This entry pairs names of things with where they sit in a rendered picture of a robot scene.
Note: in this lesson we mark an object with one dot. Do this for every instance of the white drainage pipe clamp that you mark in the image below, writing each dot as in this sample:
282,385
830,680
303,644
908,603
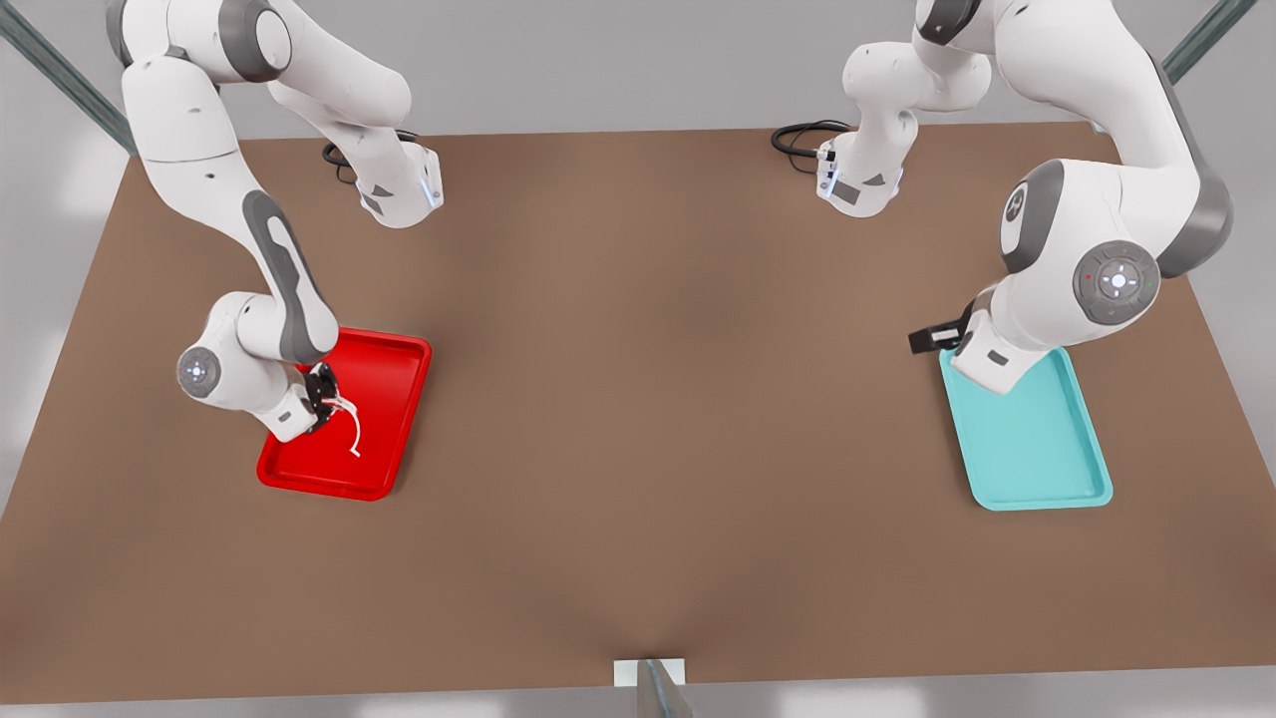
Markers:
356,429

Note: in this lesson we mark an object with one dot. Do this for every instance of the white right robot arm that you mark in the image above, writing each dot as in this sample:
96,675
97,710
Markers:
189,150

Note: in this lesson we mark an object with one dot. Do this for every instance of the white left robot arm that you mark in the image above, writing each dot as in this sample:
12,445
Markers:
1087,199

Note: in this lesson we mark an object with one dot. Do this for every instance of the red rectangular tray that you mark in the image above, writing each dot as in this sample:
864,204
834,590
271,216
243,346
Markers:
394,399

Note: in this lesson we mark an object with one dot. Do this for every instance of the teal rectangular tray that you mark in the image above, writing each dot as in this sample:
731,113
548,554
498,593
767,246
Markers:
1037,439

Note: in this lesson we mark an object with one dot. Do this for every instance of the silver frame post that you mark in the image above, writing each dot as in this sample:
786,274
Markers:
70,80
1201,40
658,688

